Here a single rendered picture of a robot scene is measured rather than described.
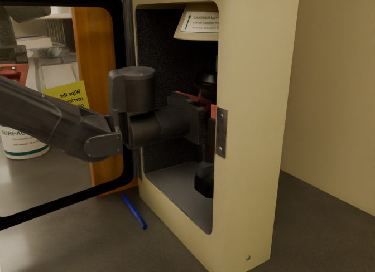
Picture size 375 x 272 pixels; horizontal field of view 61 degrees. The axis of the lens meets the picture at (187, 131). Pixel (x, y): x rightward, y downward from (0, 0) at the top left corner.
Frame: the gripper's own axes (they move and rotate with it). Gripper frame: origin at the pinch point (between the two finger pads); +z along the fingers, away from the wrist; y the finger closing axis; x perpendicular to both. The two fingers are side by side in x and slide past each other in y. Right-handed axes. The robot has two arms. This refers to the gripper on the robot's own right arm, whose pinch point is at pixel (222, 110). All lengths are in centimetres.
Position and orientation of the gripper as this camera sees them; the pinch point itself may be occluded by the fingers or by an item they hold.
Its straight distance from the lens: 60.4
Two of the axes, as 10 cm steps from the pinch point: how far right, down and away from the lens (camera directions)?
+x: 0.3, 9.3, 3.6
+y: -5.3, -2.9, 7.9
